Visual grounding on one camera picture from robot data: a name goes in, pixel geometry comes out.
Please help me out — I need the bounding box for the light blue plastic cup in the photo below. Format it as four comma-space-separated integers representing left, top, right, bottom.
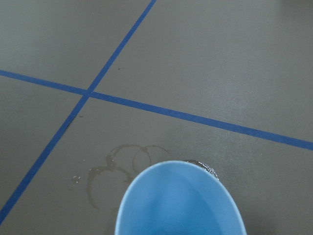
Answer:
114, 161, 246, 235

